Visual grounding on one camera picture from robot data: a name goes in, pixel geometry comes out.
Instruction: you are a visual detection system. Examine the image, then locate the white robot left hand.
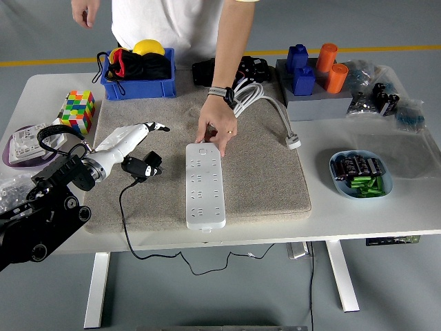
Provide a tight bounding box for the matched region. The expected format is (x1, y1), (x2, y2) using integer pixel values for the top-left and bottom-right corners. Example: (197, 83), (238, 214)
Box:
(90, 121), (171, 180)

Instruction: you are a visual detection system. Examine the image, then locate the person's right hand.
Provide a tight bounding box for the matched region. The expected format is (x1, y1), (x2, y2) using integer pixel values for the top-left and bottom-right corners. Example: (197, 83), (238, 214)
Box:
(71, 0), (101, 29)

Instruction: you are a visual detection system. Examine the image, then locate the person's left hand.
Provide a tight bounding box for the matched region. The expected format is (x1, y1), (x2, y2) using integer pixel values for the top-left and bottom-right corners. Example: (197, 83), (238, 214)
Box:
(194, 95), (238, 159)

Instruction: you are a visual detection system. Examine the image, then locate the black power adapter with cord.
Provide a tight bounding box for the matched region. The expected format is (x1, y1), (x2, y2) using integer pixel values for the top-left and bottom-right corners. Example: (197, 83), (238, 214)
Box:
(119, 150), (276, 277)

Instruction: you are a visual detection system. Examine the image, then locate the white power strip with cord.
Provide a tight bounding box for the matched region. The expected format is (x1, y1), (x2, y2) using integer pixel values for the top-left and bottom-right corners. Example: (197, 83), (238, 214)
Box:
(185, 78), (303, 234)

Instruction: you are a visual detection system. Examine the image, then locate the grey black wrist watch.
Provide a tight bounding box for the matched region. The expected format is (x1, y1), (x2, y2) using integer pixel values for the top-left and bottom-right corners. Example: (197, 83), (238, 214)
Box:
(207, 86), (238, 110)

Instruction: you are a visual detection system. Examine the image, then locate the colourful puzzle cube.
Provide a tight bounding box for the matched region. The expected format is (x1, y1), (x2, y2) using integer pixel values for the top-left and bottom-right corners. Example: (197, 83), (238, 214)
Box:
(57, 90), (96, 135)

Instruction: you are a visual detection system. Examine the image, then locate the blue plastic bin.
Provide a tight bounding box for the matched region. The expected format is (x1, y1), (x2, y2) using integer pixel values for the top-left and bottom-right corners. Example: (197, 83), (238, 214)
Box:
(100, 47), (177, 101)

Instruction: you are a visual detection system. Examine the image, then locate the red yellow fabric item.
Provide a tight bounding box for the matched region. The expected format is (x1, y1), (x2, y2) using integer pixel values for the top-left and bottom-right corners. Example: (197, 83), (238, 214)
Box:
(109, 47), (131, 79)

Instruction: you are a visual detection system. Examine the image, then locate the black electronic device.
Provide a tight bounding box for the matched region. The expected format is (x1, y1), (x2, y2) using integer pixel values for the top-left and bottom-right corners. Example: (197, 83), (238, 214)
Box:
(191, 55), (270, 87)

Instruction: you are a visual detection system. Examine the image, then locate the yellow ball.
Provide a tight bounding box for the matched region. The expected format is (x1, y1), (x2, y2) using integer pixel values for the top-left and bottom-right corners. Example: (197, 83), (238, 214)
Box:
(132, 39), (165, 57)

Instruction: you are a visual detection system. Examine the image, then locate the grey-brown fabric mat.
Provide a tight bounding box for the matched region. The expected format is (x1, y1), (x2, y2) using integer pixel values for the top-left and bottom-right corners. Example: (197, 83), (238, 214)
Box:
(83, 68), (313, 234)

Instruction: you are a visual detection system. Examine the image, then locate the person's torso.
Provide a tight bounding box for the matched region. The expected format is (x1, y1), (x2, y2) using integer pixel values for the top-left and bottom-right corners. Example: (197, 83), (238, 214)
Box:
(110, 0), (229, 67)

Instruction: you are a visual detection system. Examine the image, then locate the blue peg block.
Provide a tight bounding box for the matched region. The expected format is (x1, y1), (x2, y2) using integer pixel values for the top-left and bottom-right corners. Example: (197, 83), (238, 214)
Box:
(291, 65), (316, 97)
(285, 43), (309, 74)

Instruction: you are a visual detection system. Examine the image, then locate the grey peg block base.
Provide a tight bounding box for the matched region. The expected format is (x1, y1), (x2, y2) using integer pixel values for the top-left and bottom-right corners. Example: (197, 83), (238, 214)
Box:
(275, 57), (354, 122)

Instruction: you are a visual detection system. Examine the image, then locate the crumpled clear plastic bag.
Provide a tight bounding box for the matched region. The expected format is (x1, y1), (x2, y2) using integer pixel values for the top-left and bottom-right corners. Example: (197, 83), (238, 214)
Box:
(0, 172), (37, 214)

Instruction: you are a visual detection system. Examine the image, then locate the orange cylinder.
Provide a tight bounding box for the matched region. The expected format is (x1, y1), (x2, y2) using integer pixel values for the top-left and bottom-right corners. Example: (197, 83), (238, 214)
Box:
(323, 63), (350, 94)
(315, 43), (338, 73)

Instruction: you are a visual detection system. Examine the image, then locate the light blue dish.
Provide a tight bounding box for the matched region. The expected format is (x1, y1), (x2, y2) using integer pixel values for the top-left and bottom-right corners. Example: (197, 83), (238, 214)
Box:
(329, 149), (394, 200)

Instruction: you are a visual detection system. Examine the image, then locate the clear bag of silver screws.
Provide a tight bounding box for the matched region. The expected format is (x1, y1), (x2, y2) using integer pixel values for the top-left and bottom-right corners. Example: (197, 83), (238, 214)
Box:
(345, 90), (376, 119)

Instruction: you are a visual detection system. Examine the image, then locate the black batteries pile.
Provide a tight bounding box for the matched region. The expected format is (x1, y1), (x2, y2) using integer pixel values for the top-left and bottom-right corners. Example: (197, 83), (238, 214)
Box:
(331, 154), (385, 182)

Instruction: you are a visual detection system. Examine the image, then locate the clear bag of blue parts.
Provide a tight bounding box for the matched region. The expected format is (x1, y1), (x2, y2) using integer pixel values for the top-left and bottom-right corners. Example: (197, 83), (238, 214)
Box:
(344, 59), (376, 92)
(394, 99), (427, 134)

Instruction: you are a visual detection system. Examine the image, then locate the white table leg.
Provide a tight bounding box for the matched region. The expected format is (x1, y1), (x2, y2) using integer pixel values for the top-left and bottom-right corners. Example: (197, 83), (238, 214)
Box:
(83, 252), (111, 330)
(325, 240), (360, 313)

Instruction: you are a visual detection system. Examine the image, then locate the green batteries pile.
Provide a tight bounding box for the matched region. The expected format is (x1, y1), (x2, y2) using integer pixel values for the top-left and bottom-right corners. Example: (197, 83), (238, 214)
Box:
(349, 174), (386, 199)

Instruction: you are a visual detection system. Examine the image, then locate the clear bag of black capacitors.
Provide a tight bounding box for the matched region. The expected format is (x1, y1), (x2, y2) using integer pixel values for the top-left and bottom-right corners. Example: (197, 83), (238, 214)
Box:
(371, 81), (401, 117)

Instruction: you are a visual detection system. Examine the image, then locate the large empty clear bag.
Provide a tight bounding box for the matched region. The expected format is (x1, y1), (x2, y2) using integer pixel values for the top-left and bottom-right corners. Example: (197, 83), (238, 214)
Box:
(350, 129), (441, 179)

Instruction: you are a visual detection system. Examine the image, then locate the black table control box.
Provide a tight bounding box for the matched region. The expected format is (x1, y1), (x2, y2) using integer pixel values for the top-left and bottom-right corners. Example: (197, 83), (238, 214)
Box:
(365, 235), (421, 247)

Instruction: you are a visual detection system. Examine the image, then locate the black drawstring pouch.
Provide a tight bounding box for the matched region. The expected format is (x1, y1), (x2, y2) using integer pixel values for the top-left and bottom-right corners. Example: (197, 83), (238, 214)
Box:
(92, 50), (173, 97)

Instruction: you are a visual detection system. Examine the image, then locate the white wall socket panel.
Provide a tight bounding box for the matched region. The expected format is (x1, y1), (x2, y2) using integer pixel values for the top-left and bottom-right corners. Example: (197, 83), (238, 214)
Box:
(8, 119), (67, 166)

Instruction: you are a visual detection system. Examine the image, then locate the silver metal bracket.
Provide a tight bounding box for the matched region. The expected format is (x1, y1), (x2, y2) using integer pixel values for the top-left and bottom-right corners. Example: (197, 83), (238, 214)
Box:
(285, 242), (310, 260)

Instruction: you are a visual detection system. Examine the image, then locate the thin black hanging cable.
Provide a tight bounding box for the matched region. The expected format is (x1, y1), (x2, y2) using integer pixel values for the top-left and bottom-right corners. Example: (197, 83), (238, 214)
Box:
(309, 241), (316, 331)

